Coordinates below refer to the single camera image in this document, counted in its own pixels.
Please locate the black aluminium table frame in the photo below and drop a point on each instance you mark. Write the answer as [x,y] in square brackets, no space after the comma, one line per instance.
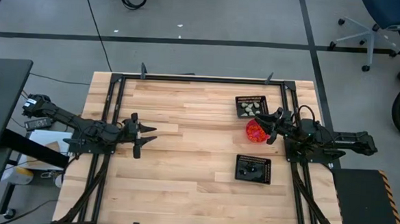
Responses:
[201,79]

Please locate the white cardboard box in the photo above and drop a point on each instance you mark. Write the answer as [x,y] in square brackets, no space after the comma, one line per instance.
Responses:
[47,138]

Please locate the blue office chair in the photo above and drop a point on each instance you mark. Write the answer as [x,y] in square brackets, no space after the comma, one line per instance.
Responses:
[390,12]

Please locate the black power adapter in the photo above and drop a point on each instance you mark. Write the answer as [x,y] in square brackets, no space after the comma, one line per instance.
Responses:
[38,124]

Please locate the black frame bracket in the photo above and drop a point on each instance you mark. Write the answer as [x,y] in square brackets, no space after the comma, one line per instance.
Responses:
[269,79]
[143,71]

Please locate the white bottle with yellow band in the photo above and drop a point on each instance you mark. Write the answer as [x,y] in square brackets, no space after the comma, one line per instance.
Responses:
[20,175]

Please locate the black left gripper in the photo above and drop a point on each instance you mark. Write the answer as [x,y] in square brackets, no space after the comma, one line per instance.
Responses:
[132,130]

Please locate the translucent red plastic bowl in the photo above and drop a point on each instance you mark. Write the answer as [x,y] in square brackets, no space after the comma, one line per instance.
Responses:
[254,132]

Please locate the black perforated plastic basket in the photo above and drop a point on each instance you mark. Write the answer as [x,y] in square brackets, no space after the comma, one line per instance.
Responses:
[264,106]
[253,169]

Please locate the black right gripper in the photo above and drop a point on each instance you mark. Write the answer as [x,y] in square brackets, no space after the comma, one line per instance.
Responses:
[281,125]

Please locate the black desk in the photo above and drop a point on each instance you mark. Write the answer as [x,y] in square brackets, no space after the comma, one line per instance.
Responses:
[2,98]

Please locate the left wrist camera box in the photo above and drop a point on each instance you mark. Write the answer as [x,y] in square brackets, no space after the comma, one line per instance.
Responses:
[136,151]

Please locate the black desk leg bar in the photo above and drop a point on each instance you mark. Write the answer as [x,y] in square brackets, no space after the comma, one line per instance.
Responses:
[30,147]

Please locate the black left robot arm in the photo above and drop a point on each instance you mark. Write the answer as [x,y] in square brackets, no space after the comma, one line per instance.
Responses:
[82,124]

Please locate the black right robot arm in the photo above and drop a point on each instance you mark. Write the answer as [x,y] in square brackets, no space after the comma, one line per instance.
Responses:
[332,141]

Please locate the black platform with hazard stripe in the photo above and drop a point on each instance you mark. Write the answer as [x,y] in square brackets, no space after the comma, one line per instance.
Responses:
[360,202]

